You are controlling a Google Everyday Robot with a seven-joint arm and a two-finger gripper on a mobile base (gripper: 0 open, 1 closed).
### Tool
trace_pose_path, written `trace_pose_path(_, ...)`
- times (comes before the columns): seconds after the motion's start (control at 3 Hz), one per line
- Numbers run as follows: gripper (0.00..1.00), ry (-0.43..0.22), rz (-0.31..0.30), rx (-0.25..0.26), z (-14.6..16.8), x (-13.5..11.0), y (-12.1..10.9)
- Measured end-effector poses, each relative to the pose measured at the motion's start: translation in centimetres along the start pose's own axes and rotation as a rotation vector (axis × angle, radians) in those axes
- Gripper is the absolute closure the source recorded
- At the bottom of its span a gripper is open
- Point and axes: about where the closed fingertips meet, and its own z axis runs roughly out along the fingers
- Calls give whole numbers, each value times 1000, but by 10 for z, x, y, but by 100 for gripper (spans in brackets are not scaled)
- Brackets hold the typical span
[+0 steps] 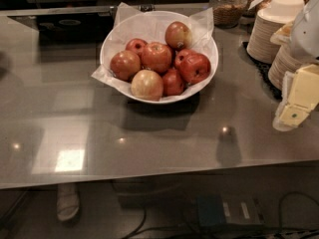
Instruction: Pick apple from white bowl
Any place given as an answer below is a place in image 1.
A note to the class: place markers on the glass jar with granola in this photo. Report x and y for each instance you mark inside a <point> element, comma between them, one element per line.
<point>226,13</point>

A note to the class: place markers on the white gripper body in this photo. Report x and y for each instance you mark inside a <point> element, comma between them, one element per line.
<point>306,37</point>

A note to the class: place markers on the red apple back right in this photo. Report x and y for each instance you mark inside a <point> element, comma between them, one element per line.
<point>178,35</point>

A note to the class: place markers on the dark red apple front centre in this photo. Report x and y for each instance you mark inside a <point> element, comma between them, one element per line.
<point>173,84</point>

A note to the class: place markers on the back stack of paper plates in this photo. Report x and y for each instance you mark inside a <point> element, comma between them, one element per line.
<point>268,20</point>

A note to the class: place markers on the pale yellow-red apple front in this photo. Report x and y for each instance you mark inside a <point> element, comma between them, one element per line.
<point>147,85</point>

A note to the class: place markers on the red apple behind right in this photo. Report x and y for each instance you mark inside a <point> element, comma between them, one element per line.
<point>181,55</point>

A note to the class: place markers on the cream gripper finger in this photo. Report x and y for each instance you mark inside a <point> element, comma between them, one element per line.
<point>300,97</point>
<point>283,35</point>

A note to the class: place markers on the dark box on floor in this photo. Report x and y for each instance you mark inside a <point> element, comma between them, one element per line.
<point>228,211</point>

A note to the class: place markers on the stack of paper plates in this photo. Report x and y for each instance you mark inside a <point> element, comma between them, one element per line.
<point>268,20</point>
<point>282,63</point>

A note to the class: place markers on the small red apple back left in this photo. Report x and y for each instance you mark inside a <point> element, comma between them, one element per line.
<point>136,45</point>

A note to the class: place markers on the front stack of paper plates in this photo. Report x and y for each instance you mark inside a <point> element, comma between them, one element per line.
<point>282,63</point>

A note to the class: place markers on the white paper liner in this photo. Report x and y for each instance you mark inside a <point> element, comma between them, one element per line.
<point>139,25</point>

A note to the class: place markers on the white bowl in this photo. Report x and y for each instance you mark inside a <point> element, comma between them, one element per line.
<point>206,55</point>

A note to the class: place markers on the black mat under plates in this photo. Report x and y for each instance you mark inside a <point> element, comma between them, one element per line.
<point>263,70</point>

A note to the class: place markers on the white sock foot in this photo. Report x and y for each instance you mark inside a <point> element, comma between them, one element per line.
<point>68,201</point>

